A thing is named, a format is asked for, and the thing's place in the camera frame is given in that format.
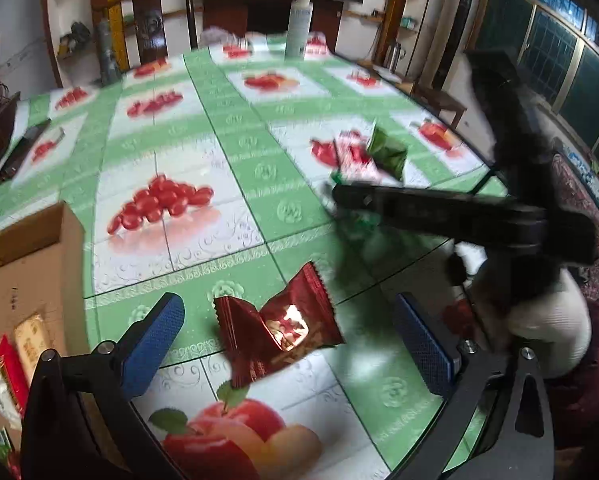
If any pink and white snack packet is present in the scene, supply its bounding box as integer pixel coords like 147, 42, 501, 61
332, 130, 380, 181

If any yellow snack packet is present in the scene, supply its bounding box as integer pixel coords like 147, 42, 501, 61
10, 311, 55, 376

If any wooden chair with floral cushion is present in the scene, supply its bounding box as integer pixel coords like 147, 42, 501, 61
549, 137, 599, 301

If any dark red snack packet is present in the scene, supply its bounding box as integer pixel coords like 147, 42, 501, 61
214, 261, 345, 390

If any white spray bottle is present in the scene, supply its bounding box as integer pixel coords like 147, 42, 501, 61
284, 0, 314, 59

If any person's dark red clothing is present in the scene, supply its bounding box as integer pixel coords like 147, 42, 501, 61
544, 300, 599, 466

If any person's right forearm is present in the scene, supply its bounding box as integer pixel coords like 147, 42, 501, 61
504, 267, 593, 381

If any tall standing air conditioner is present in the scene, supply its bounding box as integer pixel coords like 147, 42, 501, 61
419, 0, 483, 93

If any cardboard box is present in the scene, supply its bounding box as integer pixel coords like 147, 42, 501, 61
0, 201, 88, 461

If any light wooden low cabinet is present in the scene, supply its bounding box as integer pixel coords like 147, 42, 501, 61
359, 60, 420, 96

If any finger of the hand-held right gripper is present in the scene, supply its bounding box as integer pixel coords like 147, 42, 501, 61
465, 47, 560, 211
331, 182, 597, 266

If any grey cylindrical canister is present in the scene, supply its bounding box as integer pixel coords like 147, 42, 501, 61
96, 20, 123, 86

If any barred window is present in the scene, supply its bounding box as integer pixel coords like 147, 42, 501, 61
472, 0, 599, 161

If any dark wooden television cabinet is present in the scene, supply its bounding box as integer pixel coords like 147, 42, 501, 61
200, 0, 345, 53

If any brown wooden stool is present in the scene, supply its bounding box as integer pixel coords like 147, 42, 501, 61
414, 85, 467, 131

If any bright red snack packet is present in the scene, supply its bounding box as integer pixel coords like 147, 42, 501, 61
0, 334, 30, 416

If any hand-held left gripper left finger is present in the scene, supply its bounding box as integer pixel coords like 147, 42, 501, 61
20, 291, 186, 480

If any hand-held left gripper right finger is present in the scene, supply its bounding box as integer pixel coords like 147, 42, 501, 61
393, 292, 557, 480

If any steel electric kettle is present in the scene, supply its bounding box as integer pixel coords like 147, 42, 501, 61
382, 40, 407, 72

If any fruit-printed green tablecloth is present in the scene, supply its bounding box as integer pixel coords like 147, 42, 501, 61
0, 32, 510, 480

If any black remote control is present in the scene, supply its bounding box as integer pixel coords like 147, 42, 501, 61
0, 119, 53, 188

